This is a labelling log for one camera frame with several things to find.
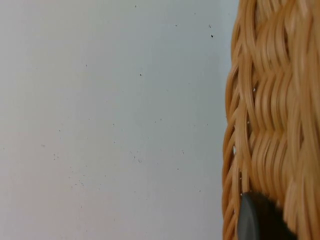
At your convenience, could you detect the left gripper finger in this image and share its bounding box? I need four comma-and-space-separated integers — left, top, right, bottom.
236, 191, 301, 240

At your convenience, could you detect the pale brown wicker basket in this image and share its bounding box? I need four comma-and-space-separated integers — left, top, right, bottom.
221, 0, 320, 240

